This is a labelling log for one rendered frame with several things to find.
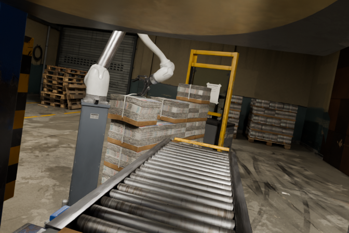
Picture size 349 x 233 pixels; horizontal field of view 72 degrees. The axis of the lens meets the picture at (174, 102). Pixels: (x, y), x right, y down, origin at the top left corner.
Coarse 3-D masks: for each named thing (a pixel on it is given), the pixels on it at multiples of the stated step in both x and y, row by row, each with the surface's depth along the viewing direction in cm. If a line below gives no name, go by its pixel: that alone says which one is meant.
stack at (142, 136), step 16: (112, 128) 227; (128, 128) 216; (144, 128) 213; (160, 128) 237; (176, 128) 264; (192, 128) 300; (112, 144) 226; (144, 144) 218; (192, 144) 308; (112, 160) 225; (128, 160) 216
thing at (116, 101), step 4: (112, 96) 222; (116, 96) 219; (120, 96) 216; (132, 96) 227; (112, 100) 221; (116, 100) 223; (120, 100) 216; (112, 104) 221; (116, 104) 218; (120, 104) 216; (112, 108) 220; (116, 108) 218; (120, 108) 215; (108, 112) 223; (112, 112) 220; (116, 112) 217
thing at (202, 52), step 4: (196, 52) 374; (200, 52) 371; (204, 52) 368; (208, 52) 364; (212, 52) 361; (216, 52) 358; (220, 52) 355; (224, 52) 351; (228, 52) 349; (232, 52) 345; (224, 56) 355; (228, 56) 350; (232, 56) 345
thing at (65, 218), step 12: (144, 156) 135; (132, 168) 113; (108, 180) 96; (120, 180) 98; (96, 192) 84; (108, 192) 86; (84, 204) 75; (60, 216) 67; (72, 216) 68; (60, 228) 62; (72, 228) 66
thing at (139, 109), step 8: (128, 104) 212; (136, 104) 207; (144, 104) 207; (152, 104) 216; (160, 104) 227; (128, 112) 210; (136, 112) 206; (144, 112) 210; (152, 112) 220; (136, 120) 206; (144, 120) 213; (152, 120) 223
